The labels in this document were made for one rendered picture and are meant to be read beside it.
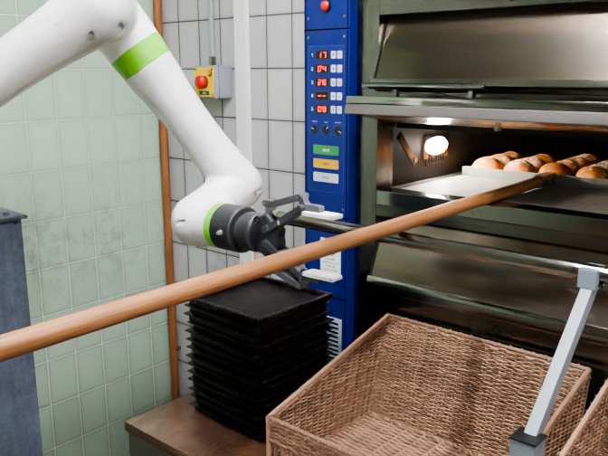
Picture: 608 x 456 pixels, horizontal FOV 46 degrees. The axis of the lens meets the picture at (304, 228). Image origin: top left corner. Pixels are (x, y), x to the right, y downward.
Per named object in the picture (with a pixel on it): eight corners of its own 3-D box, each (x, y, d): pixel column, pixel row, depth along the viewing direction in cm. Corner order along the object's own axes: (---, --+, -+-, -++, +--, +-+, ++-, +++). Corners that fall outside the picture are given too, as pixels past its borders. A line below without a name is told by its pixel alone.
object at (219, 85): (211, 97, 227) (210, 65, 224) (232, 98, 220) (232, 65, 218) (193, 98, 221) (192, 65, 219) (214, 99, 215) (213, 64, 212)
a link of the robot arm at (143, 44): (60, 5, 136) (110, -33, 135) (73, 11, 148) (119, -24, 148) (119, 84, 140) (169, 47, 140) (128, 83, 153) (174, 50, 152)
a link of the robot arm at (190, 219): (173, 252, 150) (151, 211, 144) (212, 218, 157) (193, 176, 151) (218, 264, 141) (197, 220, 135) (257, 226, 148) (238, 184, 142)
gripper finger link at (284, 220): (277, 232, 135) (274, 225, 135) (315, 206, 128) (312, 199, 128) (263, 235, 132) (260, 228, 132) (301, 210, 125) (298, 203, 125)
